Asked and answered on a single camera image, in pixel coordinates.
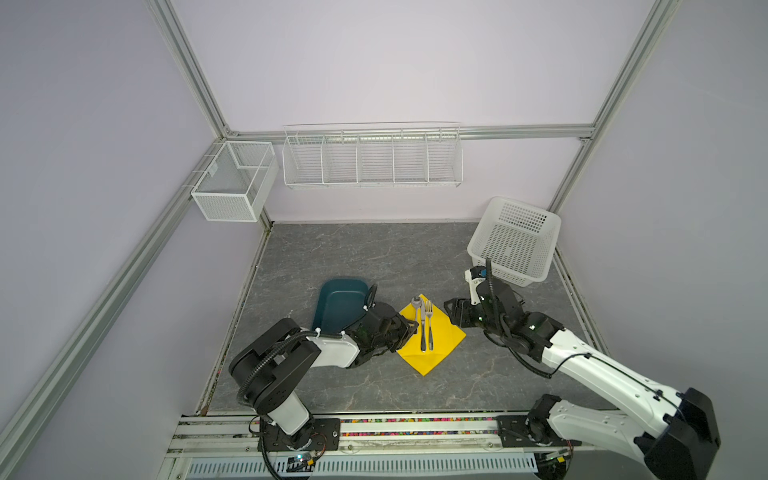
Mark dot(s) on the silver fork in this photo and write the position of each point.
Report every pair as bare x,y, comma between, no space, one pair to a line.
429,323

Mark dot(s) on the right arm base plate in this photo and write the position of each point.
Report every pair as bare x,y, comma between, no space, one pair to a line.
517,431

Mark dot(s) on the silver knife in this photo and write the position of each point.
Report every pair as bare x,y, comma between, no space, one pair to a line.
422,319

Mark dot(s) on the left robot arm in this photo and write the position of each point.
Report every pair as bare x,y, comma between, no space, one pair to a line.
350,327

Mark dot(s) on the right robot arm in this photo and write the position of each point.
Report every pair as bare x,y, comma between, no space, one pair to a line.
673,433

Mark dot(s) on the silver spoon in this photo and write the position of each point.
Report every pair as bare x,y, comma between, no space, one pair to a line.
416,304

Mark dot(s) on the white wire wall rack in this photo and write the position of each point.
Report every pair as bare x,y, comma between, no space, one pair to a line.
373,154

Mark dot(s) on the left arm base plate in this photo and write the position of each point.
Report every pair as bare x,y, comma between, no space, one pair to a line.
319,434

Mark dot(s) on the white mesh wall box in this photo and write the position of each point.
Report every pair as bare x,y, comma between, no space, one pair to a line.
235,185

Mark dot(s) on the aluminium front rail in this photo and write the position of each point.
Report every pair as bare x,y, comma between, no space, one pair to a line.
399,433

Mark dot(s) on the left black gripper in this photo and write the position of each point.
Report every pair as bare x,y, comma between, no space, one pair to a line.
406,330

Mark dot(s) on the white vent grille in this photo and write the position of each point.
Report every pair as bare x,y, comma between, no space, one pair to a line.
362,466

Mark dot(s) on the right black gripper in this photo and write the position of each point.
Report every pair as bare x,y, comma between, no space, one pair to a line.
462,308

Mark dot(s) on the teal plastic tray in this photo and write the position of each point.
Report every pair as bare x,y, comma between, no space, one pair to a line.
340,303

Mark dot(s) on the white perforated plastic basket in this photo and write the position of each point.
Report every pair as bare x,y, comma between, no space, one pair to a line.
519,239

